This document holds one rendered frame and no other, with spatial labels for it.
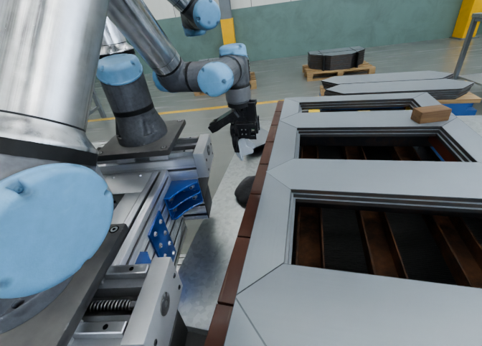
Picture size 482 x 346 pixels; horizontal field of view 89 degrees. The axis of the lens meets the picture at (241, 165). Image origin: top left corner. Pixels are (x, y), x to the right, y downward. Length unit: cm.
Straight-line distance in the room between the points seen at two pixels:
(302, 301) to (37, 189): 47
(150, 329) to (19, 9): 39
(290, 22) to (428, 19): 351
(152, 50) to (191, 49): 713
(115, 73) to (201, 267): 60
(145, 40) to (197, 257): 63
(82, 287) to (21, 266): 20
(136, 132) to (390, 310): 72
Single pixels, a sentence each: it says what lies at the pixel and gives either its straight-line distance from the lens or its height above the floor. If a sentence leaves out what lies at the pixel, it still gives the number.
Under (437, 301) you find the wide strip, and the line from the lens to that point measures 63.
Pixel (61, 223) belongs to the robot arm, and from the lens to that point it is 27.
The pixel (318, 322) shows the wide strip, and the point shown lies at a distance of 55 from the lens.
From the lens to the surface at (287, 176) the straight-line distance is 84.
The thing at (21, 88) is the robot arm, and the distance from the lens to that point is 28.
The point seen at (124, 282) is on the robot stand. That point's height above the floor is 98.
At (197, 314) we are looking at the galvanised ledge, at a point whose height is 68.
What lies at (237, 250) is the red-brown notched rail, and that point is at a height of 83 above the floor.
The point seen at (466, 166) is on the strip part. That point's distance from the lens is 103.
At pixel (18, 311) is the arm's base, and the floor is 106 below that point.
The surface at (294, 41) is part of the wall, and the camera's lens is 765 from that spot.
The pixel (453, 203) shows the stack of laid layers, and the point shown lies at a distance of 88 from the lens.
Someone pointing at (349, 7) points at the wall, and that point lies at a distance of 792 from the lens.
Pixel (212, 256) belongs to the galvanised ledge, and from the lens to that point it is 86.
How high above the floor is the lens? 135
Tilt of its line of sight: 33 degrees down
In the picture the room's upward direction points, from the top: 8 degrees counter-clockwise
